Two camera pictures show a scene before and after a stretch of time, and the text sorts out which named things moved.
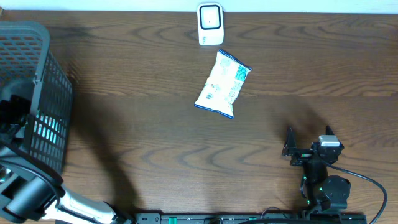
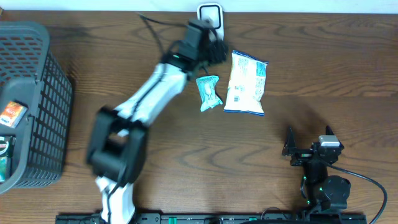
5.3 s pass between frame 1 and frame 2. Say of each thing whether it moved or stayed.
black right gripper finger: stayed
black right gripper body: stayed
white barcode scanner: stayed
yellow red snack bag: moved
